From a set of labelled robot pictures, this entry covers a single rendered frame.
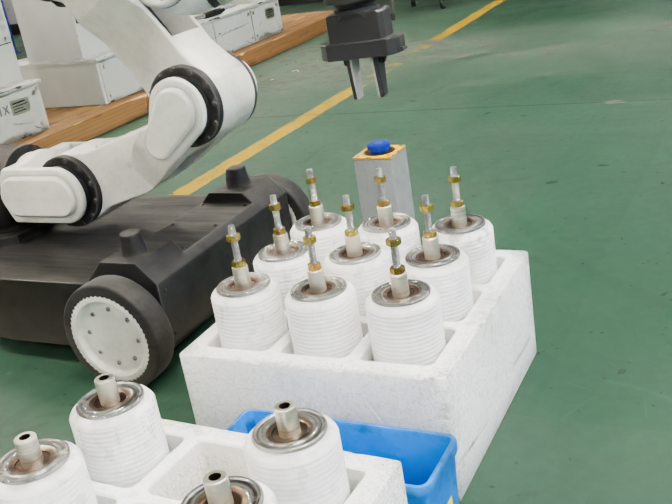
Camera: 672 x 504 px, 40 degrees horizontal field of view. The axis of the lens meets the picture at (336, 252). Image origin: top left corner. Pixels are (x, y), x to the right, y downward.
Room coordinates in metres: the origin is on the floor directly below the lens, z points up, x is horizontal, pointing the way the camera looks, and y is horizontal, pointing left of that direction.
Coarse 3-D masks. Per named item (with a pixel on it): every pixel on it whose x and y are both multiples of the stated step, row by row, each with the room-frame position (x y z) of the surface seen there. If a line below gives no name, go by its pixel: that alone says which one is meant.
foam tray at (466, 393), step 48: (480, 288) 1.19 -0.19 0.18; (528, 288) 1.28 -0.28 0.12; (288, 336) 1.14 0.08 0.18; (480, 336) 1.07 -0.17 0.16; (528, 336) 1.26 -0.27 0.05; (192, 384) 1.14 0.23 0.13; (240, 384) 1.10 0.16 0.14; (288, 384) 1.06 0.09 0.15; (336, 384) 1.02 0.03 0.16; (384, 384) 0.99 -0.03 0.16; (432, 384) 0.96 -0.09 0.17; (480, 384) 1.06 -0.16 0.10; (480, 432) 1.04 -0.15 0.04
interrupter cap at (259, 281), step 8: (256, 272) 1.20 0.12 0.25; (224, 280) 1.19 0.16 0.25; (232, 280) 1.19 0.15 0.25; (256, 280) 1.18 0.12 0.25; (264, 280) 1.17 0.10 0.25; (216, 288) 1.17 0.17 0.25; (224, 288) 1.17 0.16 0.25; (232, 288) 1.17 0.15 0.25; (248, 288) 1.16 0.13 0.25; (256, 288) 1.15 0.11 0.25; (264, 288) 1.15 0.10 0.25; (224, 296) 1.14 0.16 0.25; (232, 296) 1.14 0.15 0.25; (240, 296) 1.13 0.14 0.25
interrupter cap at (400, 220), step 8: (376, 216) 1.35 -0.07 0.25; (400, 216) 1.33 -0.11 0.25; (408, 216) 1.33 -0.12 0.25; (368, 224) 1.32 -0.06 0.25; (376, 224) 1.33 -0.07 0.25; (392, 224) 1.31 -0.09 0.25; (400, 224) 1.30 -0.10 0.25; (408, 224) 1.30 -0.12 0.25; (376, 232) 1.29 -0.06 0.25; (384, 232) 1.28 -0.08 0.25
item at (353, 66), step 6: (348, 60) 1.31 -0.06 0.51; (354, 60) 1.32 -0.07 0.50; (348, 66) 1.31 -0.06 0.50; (354, 66) 1.32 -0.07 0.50; (348, 72) 1.32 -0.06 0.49; (354, 72) 1.32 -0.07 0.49; (360, 72) 1.34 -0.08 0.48; (354, 78) 1.31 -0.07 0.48; (360, 78) 1.33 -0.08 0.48; (354, 84) 1.32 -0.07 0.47; (360, 84) 1.33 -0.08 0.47; (354, 90) 1.32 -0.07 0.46; (360, 90) 1.33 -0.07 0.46; (354, 96) 1.32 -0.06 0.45; (360, 96) 1.32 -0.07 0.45
